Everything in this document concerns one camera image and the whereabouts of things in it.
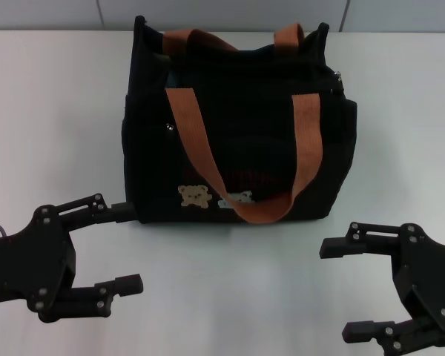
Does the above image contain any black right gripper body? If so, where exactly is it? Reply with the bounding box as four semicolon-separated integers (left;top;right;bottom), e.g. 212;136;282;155
391;222;445;340

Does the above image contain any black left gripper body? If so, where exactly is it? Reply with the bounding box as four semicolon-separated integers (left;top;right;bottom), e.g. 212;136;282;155
0;204;77;312

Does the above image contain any black bag with brown straps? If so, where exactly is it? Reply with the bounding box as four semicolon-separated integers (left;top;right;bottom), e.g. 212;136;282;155
121;15;357;226

